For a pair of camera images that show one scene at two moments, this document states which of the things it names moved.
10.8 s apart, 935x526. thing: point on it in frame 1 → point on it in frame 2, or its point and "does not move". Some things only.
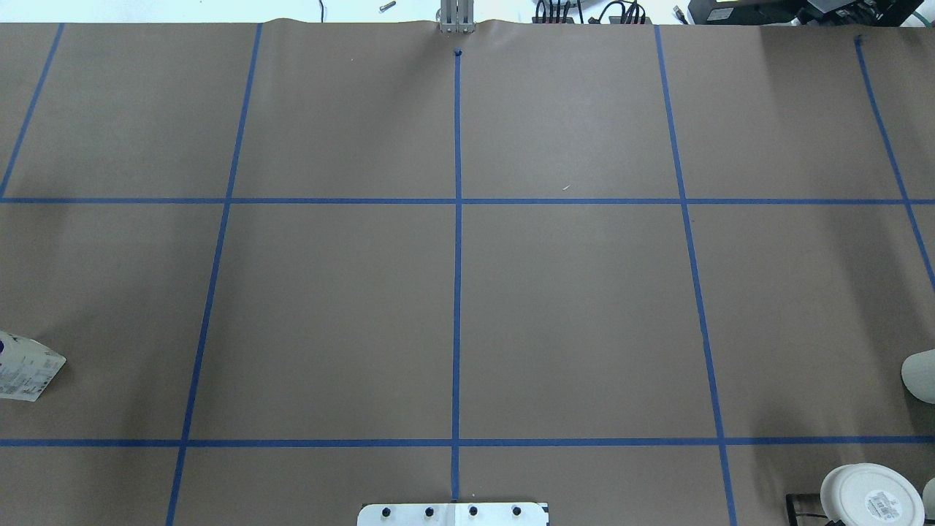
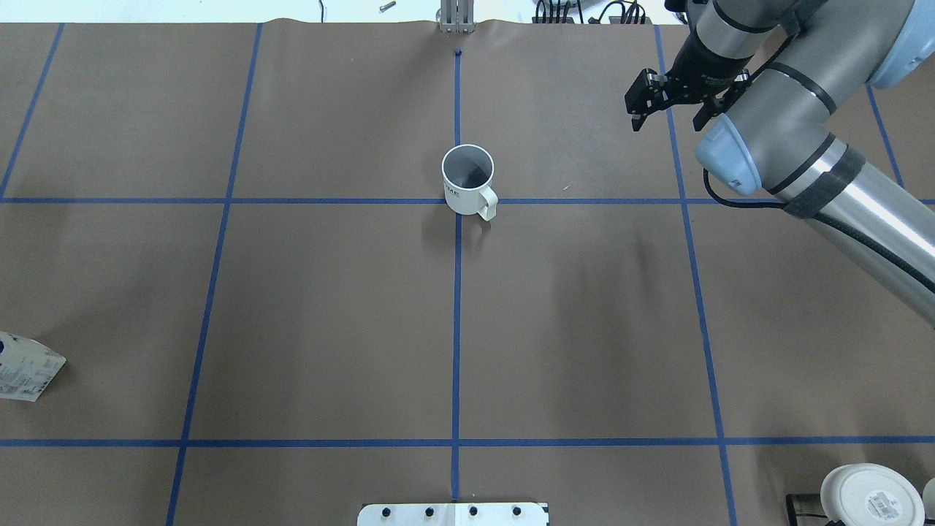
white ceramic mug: (918, 374) → (467, 172)
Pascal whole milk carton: (26, 367) does not move
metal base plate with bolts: (453, 514) does not move
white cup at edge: (928, 500) does not move
